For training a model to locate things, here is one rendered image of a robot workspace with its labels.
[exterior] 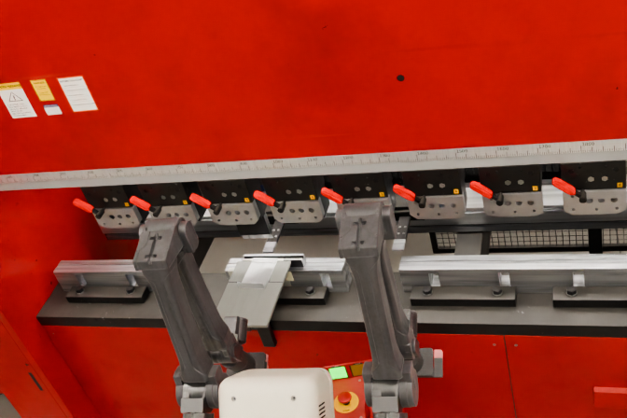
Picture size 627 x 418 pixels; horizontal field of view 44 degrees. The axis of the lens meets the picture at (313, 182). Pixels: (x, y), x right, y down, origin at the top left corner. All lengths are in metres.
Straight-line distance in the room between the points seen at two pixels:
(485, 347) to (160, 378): 1.17
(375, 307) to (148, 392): 1.58
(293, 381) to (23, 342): 1.46
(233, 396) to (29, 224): 1.43
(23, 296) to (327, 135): 1.28
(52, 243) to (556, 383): 1.76
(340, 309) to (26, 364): 1.15
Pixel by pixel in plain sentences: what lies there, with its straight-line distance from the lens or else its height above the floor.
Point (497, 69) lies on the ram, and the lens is 1.87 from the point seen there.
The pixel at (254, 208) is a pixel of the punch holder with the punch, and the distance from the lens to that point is 2.27.
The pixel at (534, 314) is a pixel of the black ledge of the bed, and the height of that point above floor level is 0.87.
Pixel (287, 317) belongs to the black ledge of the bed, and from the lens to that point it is 2.43.
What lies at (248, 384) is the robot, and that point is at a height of 1.39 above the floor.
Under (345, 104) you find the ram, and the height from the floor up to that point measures 1.56.
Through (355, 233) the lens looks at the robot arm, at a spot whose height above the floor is 1.61.
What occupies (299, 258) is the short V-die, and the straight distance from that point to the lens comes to 2.41.
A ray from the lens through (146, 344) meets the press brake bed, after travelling 2.75.
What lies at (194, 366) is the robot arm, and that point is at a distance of 1.76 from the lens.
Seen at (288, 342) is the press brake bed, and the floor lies 0.77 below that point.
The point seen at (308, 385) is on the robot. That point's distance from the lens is 1.56.
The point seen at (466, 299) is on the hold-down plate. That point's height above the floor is 0.90.
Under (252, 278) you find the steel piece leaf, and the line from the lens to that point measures 2.40.
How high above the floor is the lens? 2.55
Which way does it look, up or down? 35 degrees down
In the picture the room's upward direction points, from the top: 17 degrees counter-clockwise
